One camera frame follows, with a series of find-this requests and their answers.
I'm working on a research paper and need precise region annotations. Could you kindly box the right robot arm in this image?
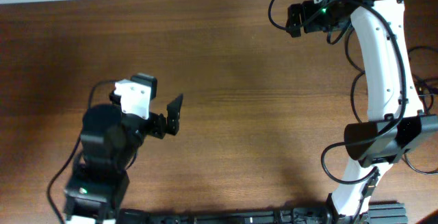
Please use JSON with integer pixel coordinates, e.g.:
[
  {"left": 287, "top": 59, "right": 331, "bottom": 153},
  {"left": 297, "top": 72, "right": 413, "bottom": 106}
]
[{"left": 284, "top": 0, "right": 437, "bottom": 223}]

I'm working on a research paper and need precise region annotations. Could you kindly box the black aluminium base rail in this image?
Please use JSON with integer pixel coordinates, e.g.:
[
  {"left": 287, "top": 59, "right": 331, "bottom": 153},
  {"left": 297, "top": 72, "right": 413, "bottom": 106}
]
[{"left": 116, "top": 203, "right": 409, "bottom": 224}]

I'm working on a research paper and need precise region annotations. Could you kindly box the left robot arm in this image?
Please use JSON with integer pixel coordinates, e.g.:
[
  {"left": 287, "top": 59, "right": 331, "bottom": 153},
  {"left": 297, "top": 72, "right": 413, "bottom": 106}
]
[{"left": 64, "top": 92, "right": 183, "bottom": 223}]

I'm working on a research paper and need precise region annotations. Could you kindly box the right camera black cable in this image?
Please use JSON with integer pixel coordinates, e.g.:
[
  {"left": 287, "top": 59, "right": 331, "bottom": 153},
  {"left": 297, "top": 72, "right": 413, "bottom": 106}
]
[{"left": 268, "top": 0, "right": 410, "bottom": 224}]

